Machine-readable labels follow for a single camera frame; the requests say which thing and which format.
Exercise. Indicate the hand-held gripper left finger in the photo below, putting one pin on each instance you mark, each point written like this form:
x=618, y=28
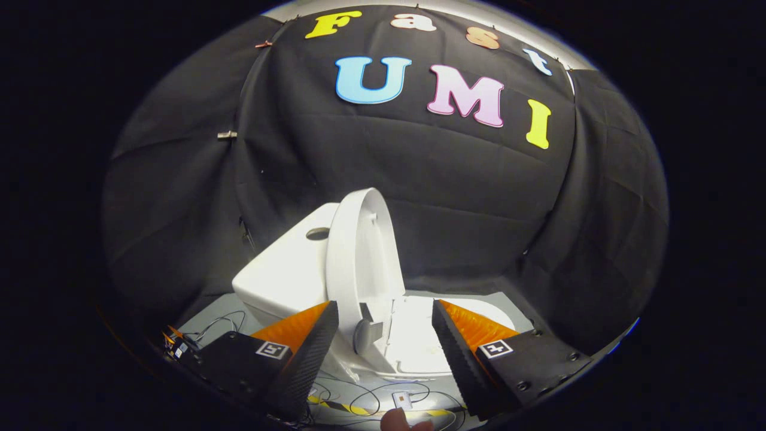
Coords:
x=311, y=359

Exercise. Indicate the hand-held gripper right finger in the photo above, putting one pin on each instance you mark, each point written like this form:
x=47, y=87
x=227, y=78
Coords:
x=458, y=359

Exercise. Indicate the white toilet lid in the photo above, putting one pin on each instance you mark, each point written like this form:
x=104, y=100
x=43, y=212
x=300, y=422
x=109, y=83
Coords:
x=359, y=257

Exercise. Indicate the white ceramic toilet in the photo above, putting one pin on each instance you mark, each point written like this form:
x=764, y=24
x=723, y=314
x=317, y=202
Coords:
x=287, y=275

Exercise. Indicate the grey adapter box orange label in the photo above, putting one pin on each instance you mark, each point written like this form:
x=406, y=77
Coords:
x=402, y=400

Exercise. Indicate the yellow black hazard tape strip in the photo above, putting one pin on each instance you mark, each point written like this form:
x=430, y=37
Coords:
x=359, y=410

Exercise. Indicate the small electronic device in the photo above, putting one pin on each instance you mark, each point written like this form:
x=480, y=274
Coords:
x=176, y=346

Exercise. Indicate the black backdrop cloth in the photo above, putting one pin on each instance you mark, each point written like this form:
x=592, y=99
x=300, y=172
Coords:
x=449, y=191

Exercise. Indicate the silver metal clip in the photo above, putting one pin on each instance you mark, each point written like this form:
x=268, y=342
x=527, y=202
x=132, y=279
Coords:
x=227, y=134

